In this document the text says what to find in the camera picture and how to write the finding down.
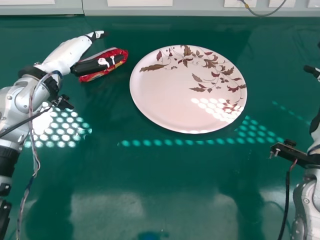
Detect black strap cable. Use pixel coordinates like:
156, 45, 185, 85
0, 106, 56, 138

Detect thin multicoloured wire bundle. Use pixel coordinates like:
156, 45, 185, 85
15, 71, 63, 240

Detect red biscuit packet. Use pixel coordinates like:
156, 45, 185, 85
78, 46, 130, 84

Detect plate with brown leaf pattern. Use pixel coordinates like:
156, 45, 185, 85
129, 44, 249, 135

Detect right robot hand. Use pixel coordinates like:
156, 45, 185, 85
303, 64, 320, 161

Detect grey looped cable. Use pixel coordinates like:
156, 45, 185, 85
239, 0, 288, 18

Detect black hanging cable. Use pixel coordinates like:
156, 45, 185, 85
277, 158, 300, 240

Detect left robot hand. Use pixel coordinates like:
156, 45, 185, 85
17, 30, 126, 95

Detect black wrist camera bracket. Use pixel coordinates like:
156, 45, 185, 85
46, 94, 75, 110
269, 139, 320, 171

